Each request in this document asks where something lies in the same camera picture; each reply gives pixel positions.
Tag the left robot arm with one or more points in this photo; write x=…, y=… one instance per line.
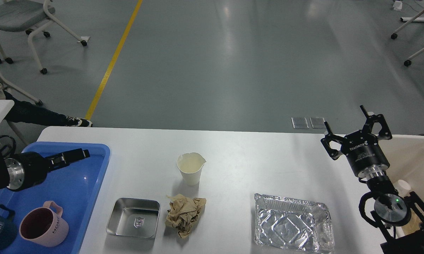
x=7, y=149

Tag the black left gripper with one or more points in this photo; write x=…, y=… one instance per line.
x=30, y=168

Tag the white paper cup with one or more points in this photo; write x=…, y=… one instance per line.
x=190, y=166

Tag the left floor socket plate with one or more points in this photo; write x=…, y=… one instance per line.
x=299, y=123

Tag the square steel tray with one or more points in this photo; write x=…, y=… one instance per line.
x=134, y=217

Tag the paper cup in bin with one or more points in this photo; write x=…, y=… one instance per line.
x=402, y=187

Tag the person in jeans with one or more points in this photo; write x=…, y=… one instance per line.
x=23, y=111

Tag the aluminium foil container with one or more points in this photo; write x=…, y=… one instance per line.
x=293, y=224

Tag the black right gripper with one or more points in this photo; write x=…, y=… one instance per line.
x=363, y=155

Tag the blue plastic tray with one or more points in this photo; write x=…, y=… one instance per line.
x=75, y=188

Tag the beige plastic bin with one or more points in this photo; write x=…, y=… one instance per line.
x=405, y=153

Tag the right floor socket plate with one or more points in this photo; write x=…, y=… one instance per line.
x=317, y=122

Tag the pink ceramic mug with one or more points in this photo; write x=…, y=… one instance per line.
x=45, y=225

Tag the crumpled brown paper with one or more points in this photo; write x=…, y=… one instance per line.
x=183, y=213

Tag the grey office chair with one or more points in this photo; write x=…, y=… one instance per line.
x=22, y=15

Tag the floor socket plate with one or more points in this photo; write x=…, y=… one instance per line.
x=317, y=122
x=299, y=123

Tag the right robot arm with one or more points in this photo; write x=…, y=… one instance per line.
x=382, y=206

